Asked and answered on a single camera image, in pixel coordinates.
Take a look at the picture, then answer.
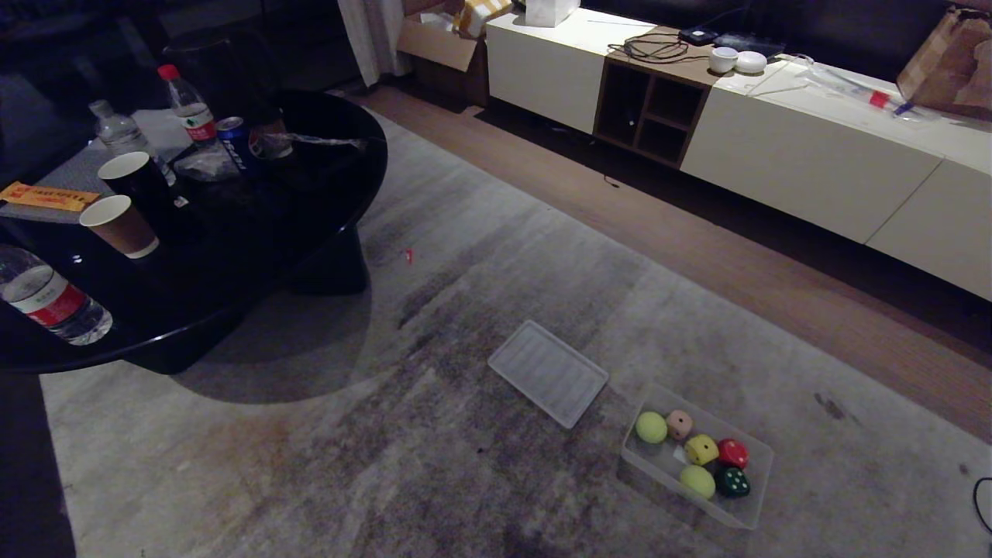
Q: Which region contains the yellow-green tennis ball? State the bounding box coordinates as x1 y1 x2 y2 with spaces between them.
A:
680 465 716 500
635 411 668 445

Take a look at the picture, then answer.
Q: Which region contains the cardboard box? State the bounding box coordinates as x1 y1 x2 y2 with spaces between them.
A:
396 0 514 108

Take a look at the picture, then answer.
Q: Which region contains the white tissue box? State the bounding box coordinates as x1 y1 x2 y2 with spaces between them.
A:
525 0 580 29

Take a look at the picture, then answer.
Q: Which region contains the clear plastic box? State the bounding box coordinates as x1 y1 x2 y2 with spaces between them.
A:
619 384 775 531

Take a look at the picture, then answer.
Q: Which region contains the grey patterned rug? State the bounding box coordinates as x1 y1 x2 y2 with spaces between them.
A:
39 108 992 558

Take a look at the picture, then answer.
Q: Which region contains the clear plastic lid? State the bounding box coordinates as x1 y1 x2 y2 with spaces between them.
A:
487 320 610 430

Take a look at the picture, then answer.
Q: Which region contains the black round coffee table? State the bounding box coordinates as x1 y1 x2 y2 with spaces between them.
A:
0 89 388 375

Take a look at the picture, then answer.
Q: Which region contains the yellow die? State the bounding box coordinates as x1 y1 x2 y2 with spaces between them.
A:
684 434 720 467

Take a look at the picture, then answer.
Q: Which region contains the white curtain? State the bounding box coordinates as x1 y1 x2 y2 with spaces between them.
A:
338 0 413 88

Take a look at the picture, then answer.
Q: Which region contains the blue soda can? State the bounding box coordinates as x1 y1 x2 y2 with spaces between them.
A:
216 116 259 173

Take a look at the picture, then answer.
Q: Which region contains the dark green die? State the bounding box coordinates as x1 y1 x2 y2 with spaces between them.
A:
715 467 751 498

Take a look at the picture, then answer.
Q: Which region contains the crumpled clear plastic wrap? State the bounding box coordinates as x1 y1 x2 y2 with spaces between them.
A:
172 132 367 183

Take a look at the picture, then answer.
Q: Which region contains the black flat device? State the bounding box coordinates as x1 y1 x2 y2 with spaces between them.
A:
678 27 790 59

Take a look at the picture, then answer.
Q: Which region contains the white low sideboard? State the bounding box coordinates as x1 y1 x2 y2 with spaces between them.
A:
486 8 992 301

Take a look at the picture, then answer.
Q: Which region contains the red-cap water bottle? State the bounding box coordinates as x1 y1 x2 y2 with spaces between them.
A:
157 64 219 149

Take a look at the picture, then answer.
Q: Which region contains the black paper cup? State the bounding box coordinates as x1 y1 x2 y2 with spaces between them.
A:
98 151 177 212

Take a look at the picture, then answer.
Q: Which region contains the brown paper cup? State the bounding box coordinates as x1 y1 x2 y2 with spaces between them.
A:
79 195 160 260

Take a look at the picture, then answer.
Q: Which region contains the clear water bottle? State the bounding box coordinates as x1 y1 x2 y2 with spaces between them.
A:
88 99 177 187

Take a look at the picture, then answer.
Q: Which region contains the clear plastic bag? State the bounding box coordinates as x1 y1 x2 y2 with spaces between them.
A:
784 53 931 121

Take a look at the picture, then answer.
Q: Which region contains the red-label water bottle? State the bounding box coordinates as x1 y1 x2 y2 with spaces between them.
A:
0 245 114 346

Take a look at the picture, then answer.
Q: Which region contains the orange flat packet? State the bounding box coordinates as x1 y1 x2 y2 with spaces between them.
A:
0 181 102 212

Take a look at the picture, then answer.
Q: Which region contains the brown paper bag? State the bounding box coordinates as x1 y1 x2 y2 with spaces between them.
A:
897 6 992 121

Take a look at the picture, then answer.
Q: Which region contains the black cable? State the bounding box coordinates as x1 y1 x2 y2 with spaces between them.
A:
973 477 992 536
607 31 692 64

